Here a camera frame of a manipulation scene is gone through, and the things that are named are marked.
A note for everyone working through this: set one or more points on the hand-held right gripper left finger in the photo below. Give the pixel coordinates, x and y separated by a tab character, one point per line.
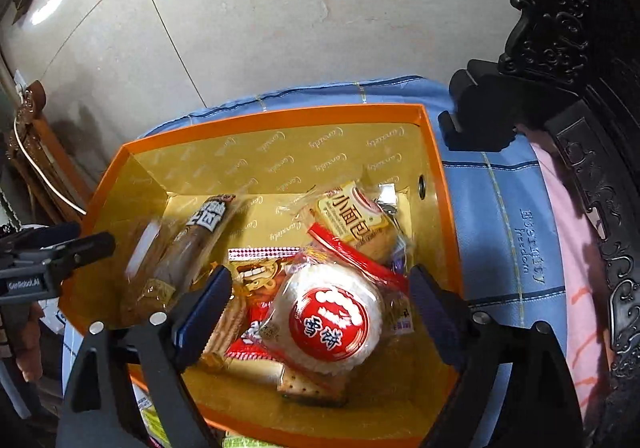
200	323

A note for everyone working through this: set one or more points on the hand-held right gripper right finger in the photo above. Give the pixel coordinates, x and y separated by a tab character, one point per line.
437	318

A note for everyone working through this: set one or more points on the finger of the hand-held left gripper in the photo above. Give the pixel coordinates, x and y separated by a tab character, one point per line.
80	250
52	234

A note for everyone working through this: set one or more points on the red chip packet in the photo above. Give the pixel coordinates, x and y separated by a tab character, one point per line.
260	278

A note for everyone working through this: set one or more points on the dark brown biscuit packet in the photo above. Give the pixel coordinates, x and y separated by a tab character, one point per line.
195	248

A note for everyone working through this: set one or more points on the round rice cracker packet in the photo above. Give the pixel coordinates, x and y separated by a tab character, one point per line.
330	323

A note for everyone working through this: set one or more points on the green yellow cracker packet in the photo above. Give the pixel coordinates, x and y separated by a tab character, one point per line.
305	385

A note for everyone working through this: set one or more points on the small bread packet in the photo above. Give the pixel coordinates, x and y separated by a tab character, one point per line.
350	215

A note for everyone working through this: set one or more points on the orange cardboard box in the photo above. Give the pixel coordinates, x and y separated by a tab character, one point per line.
300	162

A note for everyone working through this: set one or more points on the person's left hand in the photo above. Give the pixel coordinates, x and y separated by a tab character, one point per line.
31	338

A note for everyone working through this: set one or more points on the brown wooden chair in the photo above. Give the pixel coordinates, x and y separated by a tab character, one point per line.
40	162

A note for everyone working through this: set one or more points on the green white snack packet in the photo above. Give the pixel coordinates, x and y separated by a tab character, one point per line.
150	420

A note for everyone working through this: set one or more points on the pink blanket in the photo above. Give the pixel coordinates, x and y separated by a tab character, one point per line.
580	278

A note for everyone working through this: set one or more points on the dark carved wooden headboard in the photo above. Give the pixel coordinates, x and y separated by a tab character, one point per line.
590	77

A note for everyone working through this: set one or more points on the white wall socket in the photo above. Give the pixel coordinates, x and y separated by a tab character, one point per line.
22	82

